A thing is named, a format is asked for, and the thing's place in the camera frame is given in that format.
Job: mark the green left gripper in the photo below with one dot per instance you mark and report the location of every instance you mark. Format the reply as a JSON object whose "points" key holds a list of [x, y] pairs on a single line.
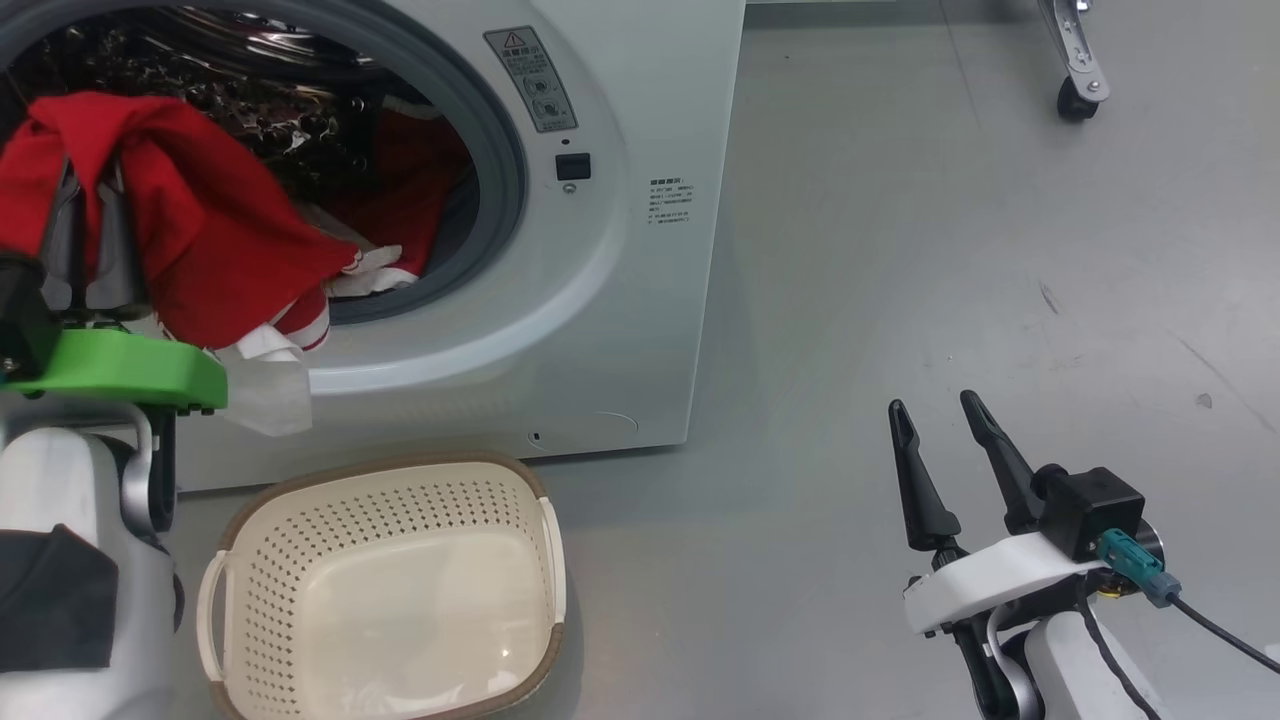
{"points": [[120, 365]]}

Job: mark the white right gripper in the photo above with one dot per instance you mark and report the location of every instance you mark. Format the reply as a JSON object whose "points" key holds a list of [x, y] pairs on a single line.
{"points": [[990, 580]]}

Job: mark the red and white garment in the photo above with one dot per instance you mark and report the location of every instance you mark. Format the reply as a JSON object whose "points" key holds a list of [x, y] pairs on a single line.
{"points": [[220, 240]]}

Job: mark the white front-load washing machine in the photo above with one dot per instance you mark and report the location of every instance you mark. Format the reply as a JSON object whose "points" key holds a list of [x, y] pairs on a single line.
{"points": [[620, 300]]}

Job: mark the cream perforated laundry basket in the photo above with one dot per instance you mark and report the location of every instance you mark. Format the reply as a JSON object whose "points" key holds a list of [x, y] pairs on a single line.
{"points": [[400, 600]]}

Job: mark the metal cart leg with caster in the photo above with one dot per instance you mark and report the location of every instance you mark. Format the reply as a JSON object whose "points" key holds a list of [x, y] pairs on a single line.
{"points": [[1078, 60]]}

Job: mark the grey warning sticker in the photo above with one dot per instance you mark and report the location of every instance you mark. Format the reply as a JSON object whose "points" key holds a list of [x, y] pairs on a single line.
{"points": [[532, 80]]}

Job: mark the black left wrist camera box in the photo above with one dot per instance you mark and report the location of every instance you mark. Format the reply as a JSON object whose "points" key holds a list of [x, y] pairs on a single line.
{"points": [[22, 320]]}

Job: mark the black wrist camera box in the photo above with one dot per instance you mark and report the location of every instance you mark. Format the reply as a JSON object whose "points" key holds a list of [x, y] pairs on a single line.
{"points": [[1095, 510], [22, 320]]}

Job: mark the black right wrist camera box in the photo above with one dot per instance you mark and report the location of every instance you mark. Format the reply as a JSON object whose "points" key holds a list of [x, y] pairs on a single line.
{"points": [[1095, 510]]}

